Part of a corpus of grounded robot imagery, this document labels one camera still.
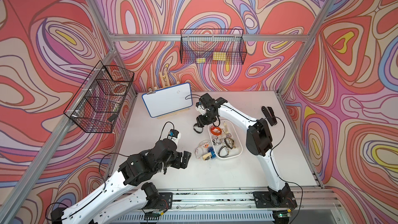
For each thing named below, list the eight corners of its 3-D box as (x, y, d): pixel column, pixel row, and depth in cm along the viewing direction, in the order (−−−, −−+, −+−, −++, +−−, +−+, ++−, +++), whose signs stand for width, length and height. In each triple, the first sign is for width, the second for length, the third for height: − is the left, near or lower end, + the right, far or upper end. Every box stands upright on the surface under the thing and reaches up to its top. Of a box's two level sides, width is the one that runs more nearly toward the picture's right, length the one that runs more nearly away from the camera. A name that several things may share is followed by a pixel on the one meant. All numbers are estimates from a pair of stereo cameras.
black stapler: (266, 125, 103) (268, 122, 101) (261, 109, 113) (262, 106, 110) (275, 125, 103) (277, 122, 101) (269, 109, 113) (271, 106, 110)
